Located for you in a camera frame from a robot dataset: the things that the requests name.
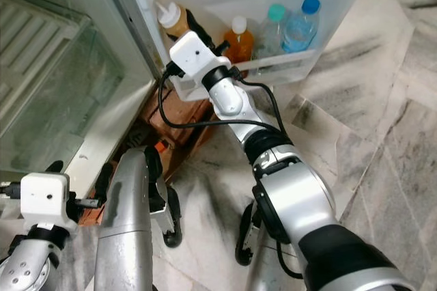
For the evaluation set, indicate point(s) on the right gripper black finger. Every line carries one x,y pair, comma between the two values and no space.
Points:
200,26
166,41

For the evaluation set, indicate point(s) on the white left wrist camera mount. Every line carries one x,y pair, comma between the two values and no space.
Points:
44,197

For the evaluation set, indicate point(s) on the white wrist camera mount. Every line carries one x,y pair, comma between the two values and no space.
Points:
194,55
44,197

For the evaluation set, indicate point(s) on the orange drink bottle white cap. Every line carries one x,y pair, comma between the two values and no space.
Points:
240,44

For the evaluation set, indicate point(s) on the clear bottle blue cap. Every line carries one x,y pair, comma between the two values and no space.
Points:
300,31

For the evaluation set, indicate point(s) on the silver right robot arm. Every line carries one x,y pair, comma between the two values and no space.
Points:
300,202

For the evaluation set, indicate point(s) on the orange squeeze bottle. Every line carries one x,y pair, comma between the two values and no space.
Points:
172,19

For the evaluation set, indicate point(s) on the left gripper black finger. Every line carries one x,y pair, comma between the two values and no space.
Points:
102,182
52,167

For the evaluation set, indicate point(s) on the glass fridge shelf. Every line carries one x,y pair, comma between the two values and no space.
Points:
61,106

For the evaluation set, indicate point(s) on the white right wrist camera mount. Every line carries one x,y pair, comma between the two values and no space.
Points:
194,55

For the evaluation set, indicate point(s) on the white ribbed fridge tray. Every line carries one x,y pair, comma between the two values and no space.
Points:
27,38

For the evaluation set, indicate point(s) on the clear bottle teal cap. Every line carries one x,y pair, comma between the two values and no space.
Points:
273,28

